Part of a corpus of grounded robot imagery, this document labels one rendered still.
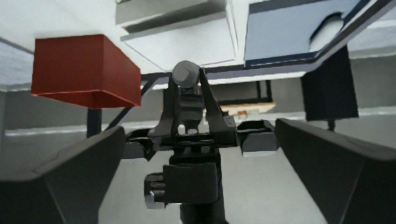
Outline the white digital weighing scale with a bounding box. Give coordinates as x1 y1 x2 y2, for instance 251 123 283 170
115 0 239 73

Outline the red open box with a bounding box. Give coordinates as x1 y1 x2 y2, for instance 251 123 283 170
31 33 141 109

